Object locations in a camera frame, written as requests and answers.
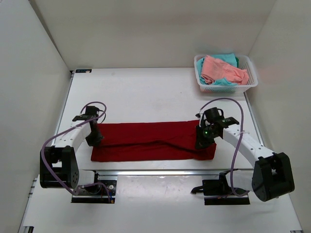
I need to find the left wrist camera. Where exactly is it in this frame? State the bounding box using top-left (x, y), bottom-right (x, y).
top-left (72, 106), bottom-right (103, 122)

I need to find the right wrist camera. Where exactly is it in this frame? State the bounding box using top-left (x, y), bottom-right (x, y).
top-left (195, 107), bottom-right (224, 125)

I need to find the aluminium rail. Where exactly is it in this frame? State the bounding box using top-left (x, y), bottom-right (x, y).
top-left (97, 169), bottom-right (224, 176)

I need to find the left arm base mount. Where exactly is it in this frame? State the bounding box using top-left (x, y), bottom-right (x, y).
top-left (71, 170), bottom-right (118, 204)

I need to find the white plastic laundry basket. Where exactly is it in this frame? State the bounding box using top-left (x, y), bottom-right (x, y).
top-left (194, 54), bottom-right (258, 93)

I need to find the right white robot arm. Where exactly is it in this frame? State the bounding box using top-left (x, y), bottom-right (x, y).
top-left (195, 117), bottom-right (295, 202)

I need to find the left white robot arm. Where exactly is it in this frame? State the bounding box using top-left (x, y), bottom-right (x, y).
top-left (40, 114), bottom-right (104, 193)

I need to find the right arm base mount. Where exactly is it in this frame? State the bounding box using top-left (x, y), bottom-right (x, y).
top-left (190, 172), bottom-right (250, 206)

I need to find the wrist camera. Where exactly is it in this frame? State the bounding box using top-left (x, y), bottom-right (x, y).
top-left (195, 107), bottom-right (224, 125)
top-left (72, 106), bottom-right (103, 122)

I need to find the red t shirt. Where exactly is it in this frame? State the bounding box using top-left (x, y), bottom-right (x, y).
top-left (91, 120), bottom-right (216, 162)

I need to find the teal t shirt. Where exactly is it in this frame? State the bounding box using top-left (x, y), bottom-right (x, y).
top-left (195, 53), bottom-right (237, 86)

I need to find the pink t shirt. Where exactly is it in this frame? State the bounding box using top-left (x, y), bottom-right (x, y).
top-left (201, 56), bottom-right (249, 85)

